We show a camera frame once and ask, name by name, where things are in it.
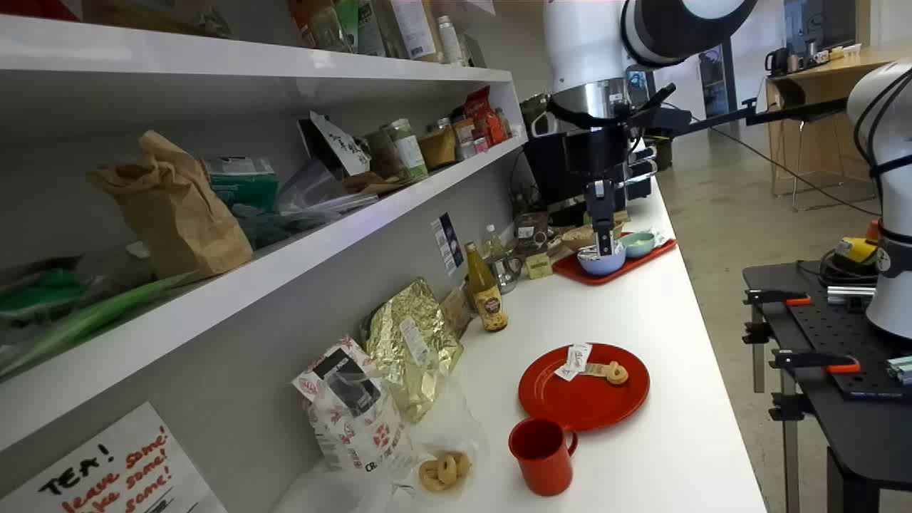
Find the green white packet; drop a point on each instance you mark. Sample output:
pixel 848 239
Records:
pixel 242 182

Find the orange green snack packets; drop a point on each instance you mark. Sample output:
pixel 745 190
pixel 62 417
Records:
pixel 329 22

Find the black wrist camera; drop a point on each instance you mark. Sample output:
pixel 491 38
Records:
pixel 598 147

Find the blue white carton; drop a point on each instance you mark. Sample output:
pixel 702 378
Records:
pixel 449 243

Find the clear plastic cookie bag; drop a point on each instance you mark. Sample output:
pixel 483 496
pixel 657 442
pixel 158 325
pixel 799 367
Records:
pixel 379 486

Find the handwritten tea paper sign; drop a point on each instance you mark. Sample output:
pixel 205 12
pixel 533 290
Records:
pixel 114 472

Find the wooden desk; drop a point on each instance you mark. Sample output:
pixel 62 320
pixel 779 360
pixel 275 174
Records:
pixel 816 105

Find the gold foil bag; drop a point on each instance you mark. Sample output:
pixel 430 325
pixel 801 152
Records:
pixel 413 345

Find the blue bowl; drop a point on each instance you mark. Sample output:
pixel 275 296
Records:
pixel 601 264

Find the teal bowl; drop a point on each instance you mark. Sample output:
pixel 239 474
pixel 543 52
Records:
pixel 639 243

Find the black work table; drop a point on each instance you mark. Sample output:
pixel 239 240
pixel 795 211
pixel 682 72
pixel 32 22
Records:
pixel 855 417

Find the white McCafe sugar packet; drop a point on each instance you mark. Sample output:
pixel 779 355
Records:
pixel 573 360

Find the black coffee machine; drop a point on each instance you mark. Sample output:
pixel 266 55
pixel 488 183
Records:
pixel 551 173

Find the small brown box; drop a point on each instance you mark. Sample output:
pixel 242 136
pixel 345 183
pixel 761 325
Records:
pixel 530 231

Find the yellow glass bottle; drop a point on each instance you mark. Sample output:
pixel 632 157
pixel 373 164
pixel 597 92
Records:
pixel 486 290

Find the green lid glass jar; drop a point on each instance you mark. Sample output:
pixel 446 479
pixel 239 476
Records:
pixel 404 149

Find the red enamel mug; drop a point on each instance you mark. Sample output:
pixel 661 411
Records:
pixel 543 459

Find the black boom stand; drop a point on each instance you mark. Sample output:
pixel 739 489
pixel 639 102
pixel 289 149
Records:
pixel 759 113

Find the pale cookie in bag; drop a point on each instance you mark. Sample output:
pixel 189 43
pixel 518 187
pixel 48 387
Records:
pixel 446 472

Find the white carton box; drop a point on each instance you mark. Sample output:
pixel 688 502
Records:
pixel 413 26

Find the red round plate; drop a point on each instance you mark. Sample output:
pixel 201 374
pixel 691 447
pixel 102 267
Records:
pixel 587 400

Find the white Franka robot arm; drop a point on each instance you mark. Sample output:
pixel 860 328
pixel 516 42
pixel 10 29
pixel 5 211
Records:
pixel 585 38

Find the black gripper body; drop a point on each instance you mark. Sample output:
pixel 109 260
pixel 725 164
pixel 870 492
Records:
pixel 605 201

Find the white red printed coffee bag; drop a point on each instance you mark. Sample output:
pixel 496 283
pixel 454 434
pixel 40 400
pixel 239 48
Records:
pixel 345 408

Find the large brown paper bag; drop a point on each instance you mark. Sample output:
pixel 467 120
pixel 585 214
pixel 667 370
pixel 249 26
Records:
pixel 175 210

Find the white shelf board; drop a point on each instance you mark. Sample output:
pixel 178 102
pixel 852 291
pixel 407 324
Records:
pixel 286 260
pixel 236 66

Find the olive glass jar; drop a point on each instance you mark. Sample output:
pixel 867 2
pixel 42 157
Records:
pixel 437 147

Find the white plastic bottle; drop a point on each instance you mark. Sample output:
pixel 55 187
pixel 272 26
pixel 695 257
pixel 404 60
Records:
pixel 451 42

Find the white upper shelf board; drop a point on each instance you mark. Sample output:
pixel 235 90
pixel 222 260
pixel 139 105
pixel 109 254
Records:
pixel 236 66

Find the white lower shelf board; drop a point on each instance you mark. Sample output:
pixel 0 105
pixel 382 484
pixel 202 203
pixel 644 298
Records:
pixel 286 260

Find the green flat packets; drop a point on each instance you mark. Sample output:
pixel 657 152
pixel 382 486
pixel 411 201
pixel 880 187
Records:
pixel 58 318

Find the yellow tool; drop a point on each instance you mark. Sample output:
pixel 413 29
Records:
pixel 859 250

